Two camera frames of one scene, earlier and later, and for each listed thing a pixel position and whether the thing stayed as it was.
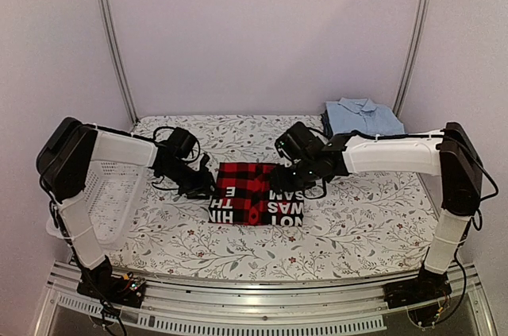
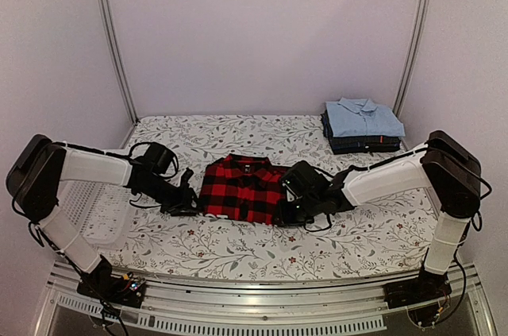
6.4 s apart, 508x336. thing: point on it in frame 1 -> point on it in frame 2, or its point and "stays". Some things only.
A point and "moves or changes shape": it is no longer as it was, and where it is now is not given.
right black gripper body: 303,178 -> 298,216
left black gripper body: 190,184 -> 174,202
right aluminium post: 417,32 stays
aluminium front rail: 171,307 stays
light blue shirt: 363,115 stays
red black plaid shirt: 240,199 moves or changes shape
